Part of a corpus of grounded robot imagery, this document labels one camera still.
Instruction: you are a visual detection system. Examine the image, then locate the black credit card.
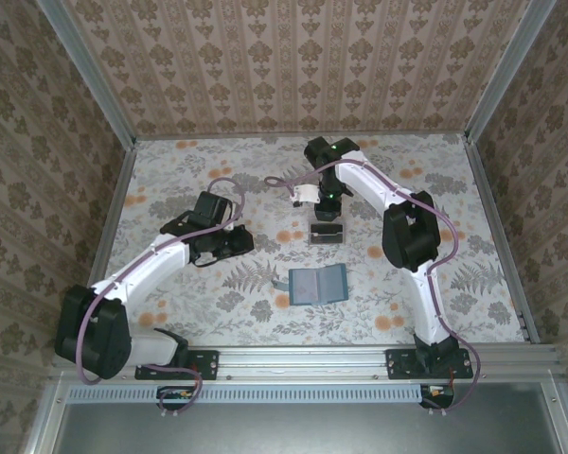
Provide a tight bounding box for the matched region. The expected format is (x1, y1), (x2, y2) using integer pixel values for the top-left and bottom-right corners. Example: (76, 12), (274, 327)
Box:
(312, 223), (346, 244)

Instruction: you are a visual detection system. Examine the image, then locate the small black box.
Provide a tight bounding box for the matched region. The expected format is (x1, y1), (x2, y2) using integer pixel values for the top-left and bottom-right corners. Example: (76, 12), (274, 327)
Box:
(310, 224), (343, 246)

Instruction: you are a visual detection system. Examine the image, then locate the blue card holder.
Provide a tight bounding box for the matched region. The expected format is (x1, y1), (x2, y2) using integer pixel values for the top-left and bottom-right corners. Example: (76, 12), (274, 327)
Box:
(272, 263), (350, 307)

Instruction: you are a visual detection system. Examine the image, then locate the black connector board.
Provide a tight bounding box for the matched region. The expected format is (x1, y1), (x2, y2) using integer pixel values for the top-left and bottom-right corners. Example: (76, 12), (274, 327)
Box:
(156, 385), (196, 411)
(418, 383), (455, 410)

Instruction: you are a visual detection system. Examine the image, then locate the grey metal sheet panel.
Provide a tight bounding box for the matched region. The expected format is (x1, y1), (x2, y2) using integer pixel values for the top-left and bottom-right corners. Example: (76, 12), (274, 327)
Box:
(26, 380), (568, 454)

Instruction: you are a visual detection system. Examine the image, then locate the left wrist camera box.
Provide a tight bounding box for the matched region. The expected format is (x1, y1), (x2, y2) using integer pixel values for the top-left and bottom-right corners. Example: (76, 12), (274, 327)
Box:
(191, 190), (236, 229)

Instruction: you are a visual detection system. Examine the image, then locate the aluminium side rail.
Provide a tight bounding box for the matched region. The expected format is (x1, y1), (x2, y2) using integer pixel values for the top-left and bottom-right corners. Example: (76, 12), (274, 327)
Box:
(463, 139), (541, 344)
(70, 139), (138, 349)

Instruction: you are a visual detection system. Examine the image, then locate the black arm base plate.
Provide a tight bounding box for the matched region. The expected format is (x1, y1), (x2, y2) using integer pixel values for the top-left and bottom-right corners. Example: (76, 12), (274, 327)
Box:
(134, 349), (219, 380)
(386, 348), (473, 380)

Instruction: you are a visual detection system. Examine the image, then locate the aluminium front rail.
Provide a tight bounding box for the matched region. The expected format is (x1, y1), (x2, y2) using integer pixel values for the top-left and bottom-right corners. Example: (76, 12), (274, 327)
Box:
(50, 343), (565, 382)

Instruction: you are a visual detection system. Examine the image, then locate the white slotted cable duct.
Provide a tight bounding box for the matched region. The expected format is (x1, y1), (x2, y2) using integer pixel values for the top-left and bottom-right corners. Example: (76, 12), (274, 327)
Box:
(67, 382), (453, 404)

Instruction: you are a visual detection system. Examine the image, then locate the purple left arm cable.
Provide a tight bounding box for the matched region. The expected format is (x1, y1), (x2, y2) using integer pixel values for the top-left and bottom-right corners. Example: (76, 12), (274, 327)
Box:
(75, 178), (246, 420)

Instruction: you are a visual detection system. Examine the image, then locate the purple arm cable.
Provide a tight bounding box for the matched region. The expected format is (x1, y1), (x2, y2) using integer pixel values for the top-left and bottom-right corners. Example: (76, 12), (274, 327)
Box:
(263, 158), (483, 420)
(75, 178), (246, 420)

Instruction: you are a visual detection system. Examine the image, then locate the aluminium frame post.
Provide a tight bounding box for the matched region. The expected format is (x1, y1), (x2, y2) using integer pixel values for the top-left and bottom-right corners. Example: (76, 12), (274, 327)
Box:
(464, 0), (558, 143)
(36, 0), (138, 148)

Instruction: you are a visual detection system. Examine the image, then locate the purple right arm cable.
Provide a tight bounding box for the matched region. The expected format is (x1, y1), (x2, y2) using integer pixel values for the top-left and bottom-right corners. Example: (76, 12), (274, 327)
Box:
(263, 158), (483, 420)

